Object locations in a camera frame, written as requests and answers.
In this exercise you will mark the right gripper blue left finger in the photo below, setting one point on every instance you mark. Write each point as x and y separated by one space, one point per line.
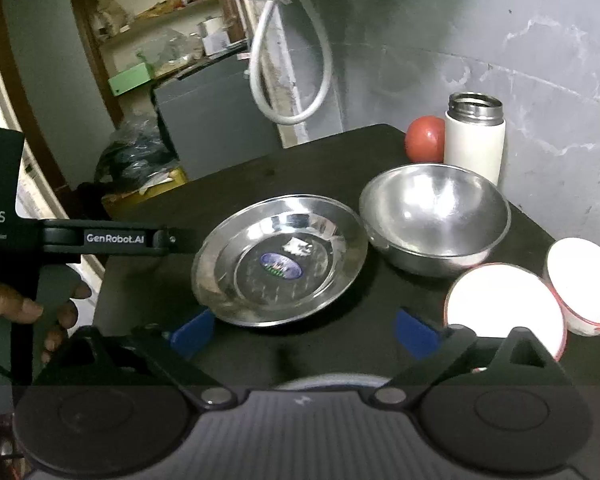
193 335

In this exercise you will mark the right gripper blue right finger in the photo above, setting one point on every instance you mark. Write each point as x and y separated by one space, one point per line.
418 338

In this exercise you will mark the white bowl red rim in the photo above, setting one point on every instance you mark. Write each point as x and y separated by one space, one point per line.
494 298
572 272

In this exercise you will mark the deep steel bowl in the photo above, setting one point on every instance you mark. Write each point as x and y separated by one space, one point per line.
434 220

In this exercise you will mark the steel plate with blue sticker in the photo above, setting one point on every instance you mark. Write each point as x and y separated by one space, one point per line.
279 260

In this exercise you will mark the left hand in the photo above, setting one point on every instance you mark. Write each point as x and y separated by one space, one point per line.
17 309

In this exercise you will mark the yellow crate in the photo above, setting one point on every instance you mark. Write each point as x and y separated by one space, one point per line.
157 184

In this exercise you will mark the black plastic bag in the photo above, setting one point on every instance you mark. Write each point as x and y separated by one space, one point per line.
135 153

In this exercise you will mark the red tomato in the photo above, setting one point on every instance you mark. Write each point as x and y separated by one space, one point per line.
424 139

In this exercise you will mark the green box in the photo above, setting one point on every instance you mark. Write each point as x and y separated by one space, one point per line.
130 79

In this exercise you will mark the dark grey cabinet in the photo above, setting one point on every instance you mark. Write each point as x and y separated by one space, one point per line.
211 120

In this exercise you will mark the white thermos steel top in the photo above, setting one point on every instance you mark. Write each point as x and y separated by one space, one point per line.
474 136

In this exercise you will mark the wooden shelf unit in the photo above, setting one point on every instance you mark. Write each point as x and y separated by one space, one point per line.
168 35

